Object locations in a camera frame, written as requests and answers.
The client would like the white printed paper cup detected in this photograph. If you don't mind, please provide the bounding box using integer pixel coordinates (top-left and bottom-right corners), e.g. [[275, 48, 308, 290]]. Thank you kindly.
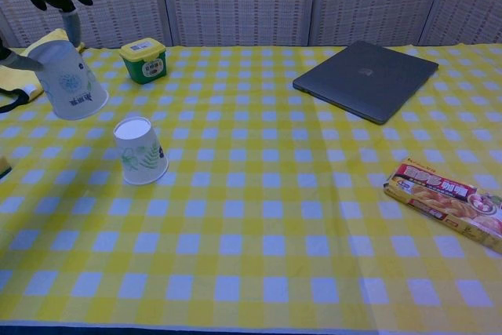
[[112, 116, 170, 187], [26, 39, 110, 122]]

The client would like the yellow white checked tablecloth sheet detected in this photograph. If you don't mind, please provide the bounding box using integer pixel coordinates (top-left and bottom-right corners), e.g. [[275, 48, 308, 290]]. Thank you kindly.
[[0, 45, 380, 333], [312, 42, 502, 335]]

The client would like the yellow towel with black loop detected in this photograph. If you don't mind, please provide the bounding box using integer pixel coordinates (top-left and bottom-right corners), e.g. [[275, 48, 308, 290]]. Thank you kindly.
[[0, 27, 86, 115]]

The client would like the green tub with yellow lid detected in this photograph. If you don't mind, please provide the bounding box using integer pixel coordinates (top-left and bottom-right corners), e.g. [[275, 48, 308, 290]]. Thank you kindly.
[[118, 37, 168, 86]]

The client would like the grey closed laptop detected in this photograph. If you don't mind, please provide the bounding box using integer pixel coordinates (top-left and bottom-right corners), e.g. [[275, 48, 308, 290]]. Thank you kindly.
[[292, 39, 440, 126]]

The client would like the curry roux box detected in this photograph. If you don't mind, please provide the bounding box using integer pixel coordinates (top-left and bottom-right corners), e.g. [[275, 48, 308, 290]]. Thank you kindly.
[[383, 157, 502, 255]]

